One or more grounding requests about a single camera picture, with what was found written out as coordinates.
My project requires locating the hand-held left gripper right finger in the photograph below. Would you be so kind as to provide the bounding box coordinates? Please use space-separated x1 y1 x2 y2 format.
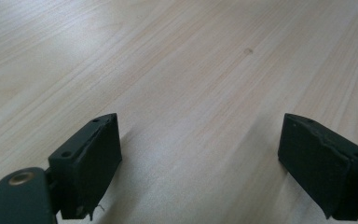
277 112 358 222

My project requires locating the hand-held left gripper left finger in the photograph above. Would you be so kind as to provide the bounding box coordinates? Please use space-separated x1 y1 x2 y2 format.
48 112 123 221

